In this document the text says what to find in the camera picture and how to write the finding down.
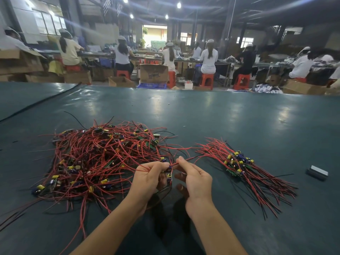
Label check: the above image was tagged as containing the pile of red-wired boards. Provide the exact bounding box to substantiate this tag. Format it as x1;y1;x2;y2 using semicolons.
0;120;184;253

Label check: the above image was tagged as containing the large open cardboard box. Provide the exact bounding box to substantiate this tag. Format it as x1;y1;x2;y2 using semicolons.
0;49;46;74

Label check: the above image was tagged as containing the grid window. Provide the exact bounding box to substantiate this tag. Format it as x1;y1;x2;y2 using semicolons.
33;9;67;35

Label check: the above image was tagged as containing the dark green table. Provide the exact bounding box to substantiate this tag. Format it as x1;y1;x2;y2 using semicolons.
0;81;340;255

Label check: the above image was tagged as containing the blue plastic crate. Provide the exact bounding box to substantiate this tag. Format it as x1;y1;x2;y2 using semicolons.
137;82;168;90

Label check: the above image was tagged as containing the heap of black white items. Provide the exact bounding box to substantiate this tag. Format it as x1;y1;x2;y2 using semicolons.
253;83;284;94

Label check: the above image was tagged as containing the person's right forearm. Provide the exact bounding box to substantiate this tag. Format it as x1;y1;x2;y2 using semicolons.
186;202;249;255

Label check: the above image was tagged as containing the person's left forearm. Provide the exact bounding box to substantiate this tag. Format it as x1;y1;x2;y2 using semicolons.
70;199;147;255

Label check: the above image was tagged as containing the person's right hand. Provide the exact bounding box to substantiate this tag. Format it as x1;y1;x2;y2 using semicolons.
174;155;214;216

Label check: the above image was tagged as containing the person's left hand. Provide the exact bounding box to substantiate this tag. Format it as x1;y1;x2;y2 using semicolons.
128;161;172;210

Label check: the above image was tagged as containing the red wire with yellow connector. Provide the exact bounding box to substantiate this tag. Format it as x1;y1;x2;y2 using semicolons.
159;151;213;173
139;170;176;210

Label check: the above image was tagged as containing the small black grey block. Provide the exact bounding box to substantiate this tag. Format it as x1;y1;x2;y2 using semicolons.
306;165;329;182

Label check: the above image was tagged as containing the sorted bundle of wired boards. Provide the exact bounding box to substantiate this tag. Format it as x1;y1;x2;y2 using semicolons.
194;138;298;218

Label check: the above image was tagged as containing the yellow sack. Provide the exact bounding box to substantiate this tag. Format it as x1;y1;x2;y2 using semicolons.
48;60;65;75

